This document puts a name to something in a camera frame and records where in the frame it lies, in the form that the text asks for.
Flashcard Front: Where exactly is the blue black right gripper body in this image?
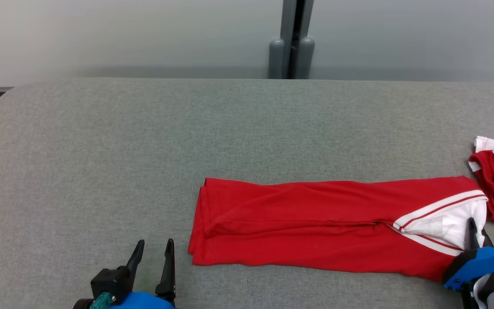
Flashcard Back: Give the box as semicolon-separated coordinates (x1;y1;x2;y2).
442;246;494;293

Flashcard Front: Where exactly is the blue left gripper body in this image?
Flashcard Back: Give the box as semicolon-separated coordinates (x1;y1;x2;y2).
109;291;175;309

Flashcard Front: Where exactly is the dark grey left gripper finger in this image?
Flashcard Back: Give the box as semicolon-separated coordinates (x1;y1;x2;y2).
155;238;176;302
126;239;146;276

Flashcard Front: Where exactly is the red and white shirt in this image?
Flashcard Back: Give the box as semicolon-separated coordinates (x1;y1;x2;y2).
187;176;489;283

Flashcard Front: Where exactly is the grey wall partition post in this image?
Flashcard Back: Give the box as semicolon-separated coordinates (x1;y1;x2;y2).
268;0;316;80

